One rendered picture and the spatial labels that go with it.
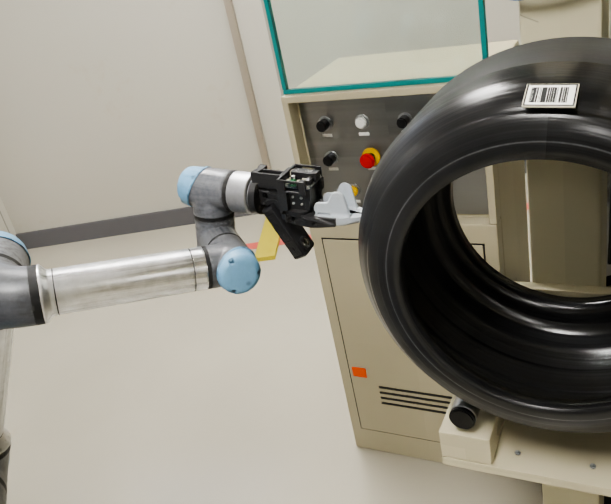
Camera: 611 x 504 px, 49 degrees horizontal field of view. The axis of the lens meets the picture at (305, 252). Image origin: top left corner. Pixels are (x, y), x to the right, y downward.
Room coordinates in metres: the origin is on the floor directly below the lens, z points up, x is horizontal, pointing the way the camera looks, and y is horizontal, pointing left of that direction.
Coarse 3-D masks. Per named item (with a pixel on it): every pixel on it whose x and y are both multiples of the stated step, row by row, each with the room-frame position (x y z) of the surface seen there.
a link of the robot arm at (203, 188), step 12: (192, 168) 1.18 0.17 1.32; (204, 168) 1.17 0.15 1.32; (216, 168) 1.17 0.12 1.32; (180, 180) 1.17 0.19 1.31; (192, 180) 1.15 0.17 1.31; (204, 180) 1.14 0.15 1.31; (216, 180) 1.13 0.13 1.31; (180, 192) 1.16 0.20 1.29; (192, 192) 1.15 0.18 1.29; (204, 192) 1.13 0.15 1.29; (216, 192) 1.12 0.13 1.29; (192, 204) 1.16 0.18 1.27; (204, 204) 1.13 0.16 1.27; (216, 204) 1.12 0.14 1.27; (204, 216) 1.13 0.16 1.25; (216, 216) 1.13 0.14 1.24
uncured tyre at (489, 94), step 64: (512, 64) 0.88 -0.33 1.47; (576, 64) 0.81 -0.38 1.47; (448, 128) 0.83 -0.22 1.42; (512, 128) 0.77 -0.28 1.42; (576, 128) 0.73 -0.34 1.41; (384, 192) 0.87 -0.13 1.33; (448, 192) 1.10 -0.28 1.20; (384, 256) 0.87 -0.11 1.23; (448, 256) 1.10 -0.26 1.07; (384, 320) 0.89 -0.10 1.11; (448, 320) 1.01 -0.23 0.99; (512, 320) 1.03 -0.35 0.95; (576, 320) 0.98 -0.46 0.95; (448, 384) 0.83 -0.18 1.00; (512, 384) 0.89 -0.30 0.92; (576, 384) 0.86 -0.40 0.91
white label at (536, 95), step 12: (528, 84) 0.79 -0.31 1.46; (540, 84) 0.78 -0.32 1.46; (552, 84) 0.78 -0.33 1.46; (564, 84) 0.77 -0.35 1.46; (576, 84) 0.76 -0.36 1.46; (528, 96) 0.77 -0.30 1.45; (540, 96) 0.76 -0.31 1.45; (552, 96) 0.76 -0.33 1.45; (564, 96) 0.75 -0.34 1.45; (576, 96) 0.74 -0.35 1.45
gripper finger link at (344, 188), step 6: (342, 186) 1.05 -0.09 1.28; (348, 186) 1.04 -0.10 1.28; (330, 192) 1.06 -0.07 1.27; (342, 192) 1.05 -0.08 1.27; (348, 192) 1.04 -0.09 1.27; (324, 198) 1.07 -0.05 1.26; (348, 198) 1.04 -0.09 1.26; (354, 198) 1.04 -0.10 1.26; (348, 204) 1.04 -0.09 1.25; (354, 204) 1.04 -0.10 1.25; (354, 210) 1.03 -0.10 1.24; (360, 210) 1.03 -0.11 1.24
